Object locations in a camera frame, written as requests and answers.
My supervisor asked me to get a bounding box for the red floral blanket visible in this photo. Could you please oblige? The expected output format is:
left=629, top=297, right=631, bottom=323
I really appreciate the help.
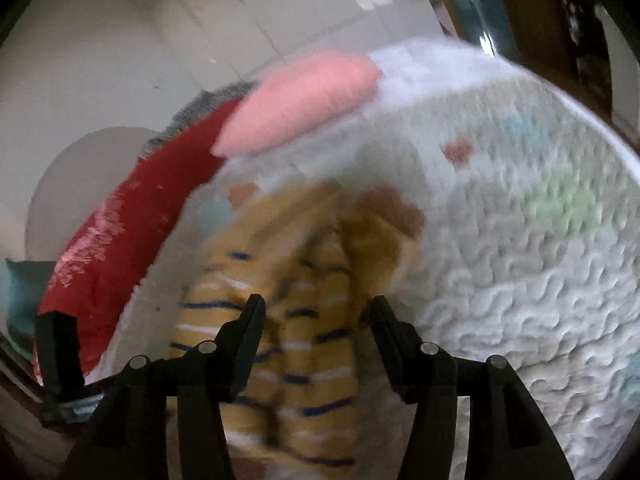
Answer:
left=32, top=97, right=246, bottom=386

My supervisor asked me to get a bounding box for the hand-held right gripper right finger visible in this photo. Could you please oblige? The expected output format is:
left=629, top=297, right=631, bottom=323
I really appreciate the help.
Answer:
left=367, top=295, right=576, bottom=480

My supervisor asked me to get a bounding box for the white glossy wardrobe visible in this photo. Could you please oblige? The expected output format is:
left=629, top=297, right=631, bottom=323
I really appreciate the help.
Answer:
left=150, top=0, right=451, bottom=91

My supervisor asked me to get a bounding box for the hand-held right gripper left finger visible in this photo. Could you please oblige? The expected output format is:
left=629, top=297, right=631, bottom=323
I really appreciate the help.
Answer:
left=57, top=293, right=267, bottom=480

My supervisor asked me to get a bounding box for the teal door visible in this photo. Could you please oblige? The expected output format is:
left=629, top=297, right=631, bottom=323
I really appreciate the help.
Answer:
left=432, top=0, right=516, bottom=58

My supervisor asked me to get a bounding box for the cluttered storage rack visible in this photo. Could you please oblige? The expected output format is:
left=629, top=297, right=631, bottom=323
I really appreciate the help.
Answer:
left=547, top=0, right=616, bottom=86

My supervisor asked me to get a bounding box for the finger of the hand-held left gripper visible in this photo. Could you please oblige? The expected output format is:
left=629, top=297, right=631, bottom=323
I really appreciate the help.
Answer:
left=33, top=310, right=86, bottom=402

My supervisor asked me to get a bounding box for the white quilted bedspread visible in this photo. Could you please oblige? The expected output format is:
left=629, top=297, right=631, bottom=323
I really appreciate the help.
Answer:
left=85, top=35, right=640, bottom=480

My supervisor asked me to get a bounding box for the yellow striped knit sweater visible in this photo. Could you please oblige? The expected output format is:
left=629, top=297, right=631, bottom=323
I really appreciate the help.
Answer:
left=167, top=182, right=408, bottom=473

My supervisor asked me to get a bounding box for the brown wooden door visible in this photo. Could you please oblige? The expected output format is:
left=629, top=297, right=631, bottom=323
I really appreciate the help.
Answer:
left=487, top=0, right=616, bottom=126

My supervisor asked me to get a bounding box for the pink pillow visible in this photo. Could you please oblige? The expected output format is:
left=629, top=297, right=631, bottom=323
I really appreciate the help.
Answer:
left=210, top=52, right=384, bottom=157

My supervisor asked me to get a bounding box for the teal cloth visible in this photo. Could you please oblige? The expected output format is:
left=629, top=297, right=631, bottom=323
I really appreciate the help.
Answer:
left=2, top=259, right=56, bottom=362

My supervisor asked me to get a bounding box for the white bed headboard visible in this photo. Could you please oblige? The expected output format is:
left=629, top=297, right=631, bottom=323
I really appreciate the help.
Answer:
left=25, top=127, right=161, bottom=266

